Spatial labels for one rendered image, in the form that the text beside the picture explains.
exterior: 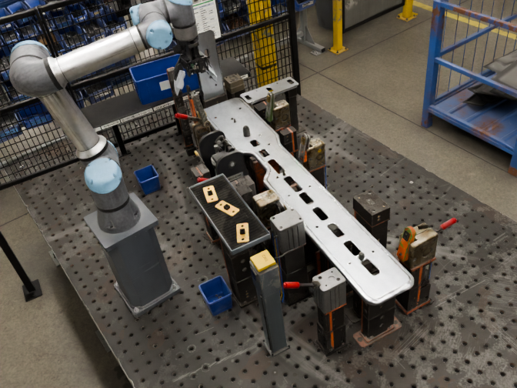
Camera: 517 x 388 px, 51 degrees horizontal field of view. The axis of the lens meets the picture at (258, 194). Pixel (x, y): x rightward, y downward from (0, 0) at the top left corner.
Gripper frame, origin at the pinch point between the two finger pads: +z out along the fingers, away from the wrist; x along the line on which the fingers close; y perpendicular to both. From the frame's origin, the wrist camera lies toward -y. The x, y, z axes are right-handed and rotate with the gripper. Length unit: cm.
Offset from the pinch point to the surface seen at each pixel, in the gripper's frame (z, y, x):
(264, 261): 28, 61, -8
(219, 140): 26.5, -2.4, 5.4
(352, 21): 122, -230, 225
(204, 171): 36.3, -0.5, -3.9
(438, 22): 63, -84, 190
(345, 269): 44, 65, 18
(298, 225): 35, 48, 11
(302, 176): 44, 17, 31
